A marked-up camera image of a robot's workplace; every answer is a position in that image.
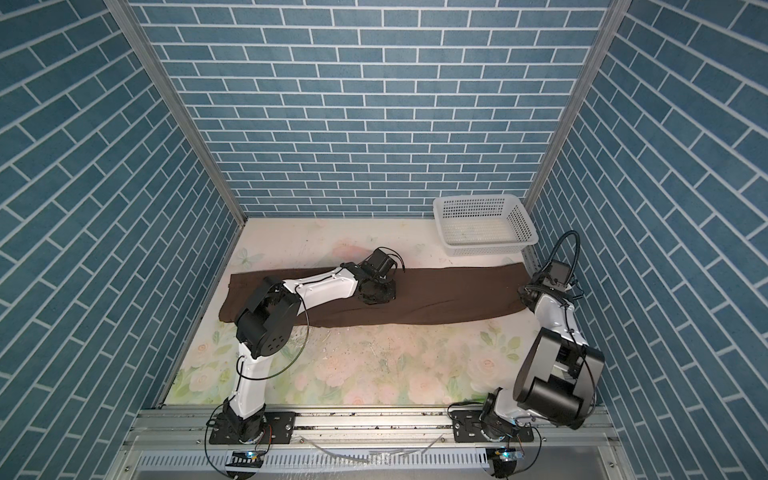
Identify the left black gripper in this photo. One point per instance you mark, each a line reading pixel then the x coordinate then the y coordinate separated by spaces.
pixel 391 293

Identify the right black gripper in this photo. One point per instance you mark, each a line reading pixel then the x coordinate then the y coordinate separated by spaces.
pixel 528 288

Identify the brown trousers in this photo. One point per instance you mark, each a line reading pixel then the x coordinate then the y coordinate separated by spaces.
pixel 433 297

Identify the white plastic laundry basket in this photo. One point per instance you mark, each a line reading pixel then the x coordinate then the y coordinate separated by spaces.
pixel 469 225

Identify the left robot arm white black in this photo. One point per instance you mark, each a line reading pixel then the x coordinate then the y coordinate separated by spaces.
pixel 264 326

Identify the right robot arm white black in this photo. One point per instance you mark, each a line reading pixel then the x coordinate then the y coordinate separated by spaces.
pixel 558 379

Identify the white perforated vent strip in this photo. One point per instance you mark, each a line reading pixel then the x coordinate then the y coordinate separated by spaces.
pixel 314 460

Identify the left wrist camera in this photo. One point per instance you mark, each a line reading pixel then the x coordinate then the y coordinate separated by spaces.
pixel 378 264

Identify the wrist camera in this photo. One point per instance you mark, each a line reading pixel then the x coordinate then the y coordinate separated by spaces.
pixel 558 275
pixel 378 264

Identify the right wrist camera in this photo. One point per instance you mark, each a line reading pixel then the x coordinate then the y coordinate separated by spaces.
pixel 558 275

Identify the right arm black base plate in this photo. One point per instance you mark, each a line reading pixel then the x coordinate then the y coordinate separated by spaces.
pixel 470 426

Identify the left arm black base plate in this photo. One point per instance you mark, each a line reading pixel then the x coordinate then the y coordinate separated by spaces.
pixel 275 428

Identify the aluminium mounting rail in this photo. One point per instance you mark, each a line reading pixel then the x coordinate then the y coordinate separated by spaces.
pixel 185 429

